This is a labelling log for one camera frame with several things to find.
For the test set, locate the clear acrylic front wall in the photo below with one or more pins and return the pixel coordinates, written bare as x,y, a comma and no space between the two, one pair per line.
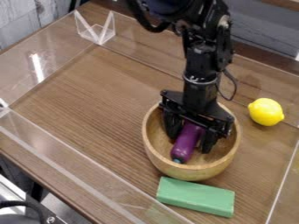
83,183

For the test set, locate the green rectangular sponge block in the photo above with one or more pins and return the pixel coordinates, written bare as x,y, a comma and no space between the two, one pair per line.
197,197

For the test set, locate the brown wooden bowl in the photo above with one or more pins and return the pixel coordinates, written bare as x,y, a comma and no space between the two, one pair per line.
203,166

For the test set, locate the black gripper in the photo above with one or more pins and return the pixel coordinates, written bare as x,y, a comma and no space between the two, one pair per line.
195,104

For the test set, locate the clear acrylic corner bracket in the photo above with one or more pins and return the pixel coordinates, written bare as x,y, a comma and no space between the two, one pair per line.
99,34

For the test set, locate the yellow toy lemon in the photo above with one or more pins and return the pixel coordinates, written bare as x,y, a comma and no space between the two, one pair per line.
265,112

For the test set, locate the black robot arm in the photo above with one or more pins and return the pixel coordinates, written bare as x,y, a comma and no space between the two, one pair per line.
201,22

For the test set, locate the purple toy eggplant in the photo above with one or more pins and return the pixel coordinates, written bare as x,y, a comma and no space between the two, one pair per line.
185,142

